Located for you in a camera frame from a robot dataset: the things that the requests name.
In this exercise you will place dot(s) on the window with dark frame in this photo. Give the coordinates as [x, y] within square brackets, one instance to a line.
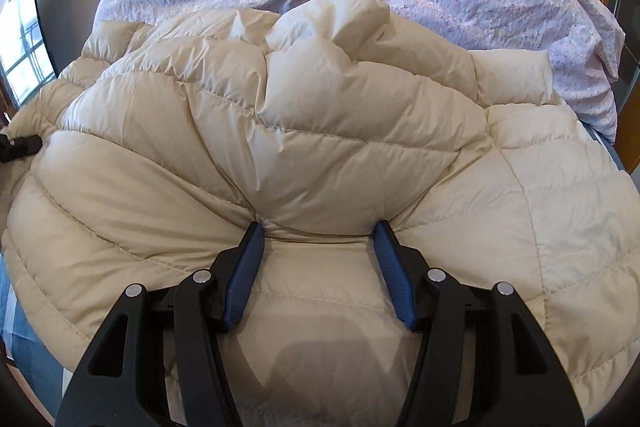
[26, 64]

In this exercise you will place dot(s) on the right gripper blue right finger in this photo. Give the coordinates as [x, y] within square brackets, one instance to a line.
[518, 380]

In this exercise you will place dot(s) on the blue white striped bed sheet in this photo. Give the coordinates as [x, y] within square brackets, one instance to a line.
[40, 369]

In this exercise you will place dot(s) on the beige quilted down jacket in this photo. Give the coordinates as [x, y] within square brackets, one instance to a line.
[162, 142]

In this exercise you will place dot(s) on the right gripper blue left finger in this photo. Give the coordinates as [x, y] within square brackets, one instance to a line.
[120, 380]

